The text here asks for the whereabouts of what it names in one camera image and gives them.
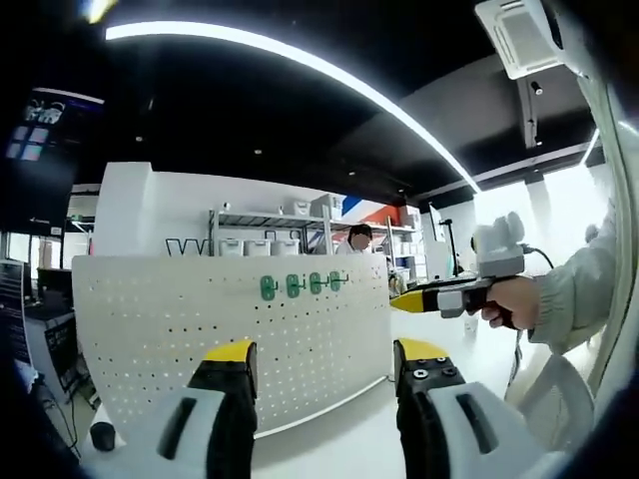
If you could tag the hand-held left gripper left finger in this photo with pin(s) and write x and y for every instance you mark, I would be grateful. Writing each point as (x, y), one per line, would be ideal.
(224, 399)

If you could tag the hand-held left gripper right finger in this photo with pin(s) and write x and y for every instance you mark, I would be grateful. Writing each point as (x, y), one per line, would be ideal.
(429, 399)

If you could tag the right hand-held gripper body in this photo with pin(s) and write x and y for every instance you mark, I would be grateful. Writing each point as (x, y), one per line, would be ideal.
(499, 249)

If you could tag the white perforated mounting plate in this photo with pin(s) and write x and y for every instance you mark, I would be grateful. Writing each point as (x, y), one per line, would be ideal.
(175, 267)

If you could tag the person's right hand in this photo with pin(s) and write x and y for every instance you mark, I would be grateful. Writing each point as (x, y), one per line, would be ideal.
(519, 299)

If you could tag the black tripod stand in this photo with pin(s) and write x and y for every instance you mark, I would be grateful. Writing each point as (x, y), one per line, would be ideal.
(450, 234)

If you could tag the black computer mouse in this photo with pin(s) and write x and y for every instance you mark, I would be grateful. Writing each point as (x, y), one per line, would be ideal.
(103, 435)

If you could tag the white plastic crate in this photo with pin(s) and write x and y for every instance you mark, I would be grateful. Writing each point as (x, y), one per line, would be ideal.
(327, 207)

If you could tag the white mesh office chair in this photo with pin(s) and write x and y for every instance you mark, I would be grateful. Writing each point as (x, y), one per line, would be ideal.
(559, 399)

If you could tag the white storage bin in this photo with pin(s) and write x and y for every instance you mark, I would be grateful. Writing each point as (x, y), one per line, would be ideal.
(257, 247)
(284, 247)
(231, 247)

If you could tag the white storage box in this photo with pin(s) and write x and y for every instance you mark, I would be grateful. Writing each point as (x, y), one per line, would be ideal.
(302, 208)

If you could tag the black track spotlight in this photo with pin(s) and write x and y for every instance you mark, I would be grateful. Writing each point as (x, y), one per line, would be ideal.
(536, 89)

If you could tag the black laptop screen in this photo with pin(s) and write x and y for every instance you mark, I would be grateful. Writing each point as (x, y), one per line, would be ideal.
(60, 344)

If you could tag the person's light green jacket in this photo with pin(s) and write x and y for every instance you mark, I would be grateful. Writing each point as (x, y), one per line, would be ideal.
(596, 105)

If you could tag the metal storage shelf rack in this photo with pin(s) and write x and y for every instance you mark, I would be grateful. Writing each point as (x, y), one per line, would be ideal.
(259, 217)

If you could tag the ceiling air conditioner unit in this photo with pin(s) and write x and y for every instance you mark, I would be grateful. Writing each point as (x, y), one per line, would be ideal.
(524, 40)

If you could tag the dark computer monitor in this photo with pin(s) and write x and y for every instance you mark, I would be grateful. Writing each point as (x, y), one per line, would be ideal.
(12, 309)

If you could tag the long ceiling light strip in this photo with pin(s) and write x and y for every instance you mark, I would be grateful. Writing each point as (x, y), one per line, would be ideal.
(190, 31)

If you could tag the red blue wall banner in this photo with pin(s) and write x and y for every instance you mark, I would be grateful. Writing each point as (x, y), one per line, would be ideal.
(372, 209)

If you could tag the dark wall screen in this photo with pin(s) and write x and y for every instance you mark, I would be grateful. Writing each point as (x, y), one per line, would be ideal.
(45, 130)

